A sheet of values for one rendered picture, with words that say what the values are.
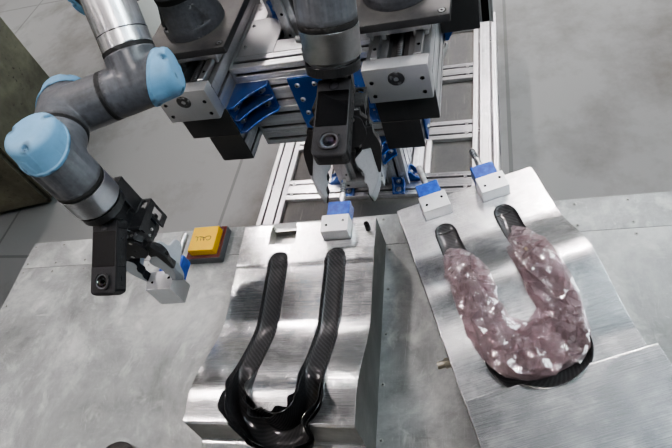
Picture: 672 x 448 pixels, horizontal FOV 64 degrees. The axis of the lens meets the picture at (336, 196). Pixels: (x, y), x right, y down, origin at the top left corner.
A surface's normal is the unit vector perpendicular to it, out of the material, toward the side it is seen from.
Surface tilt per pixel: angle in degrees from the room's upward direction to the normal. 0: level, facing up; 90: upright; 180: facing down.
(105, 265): 29
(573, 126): 0
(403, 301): 0
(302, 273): 2
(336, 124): 13
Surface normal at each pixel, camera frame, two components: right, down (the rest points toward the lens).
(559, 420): -0.27, -0.61
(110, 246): -0.29, -0.15
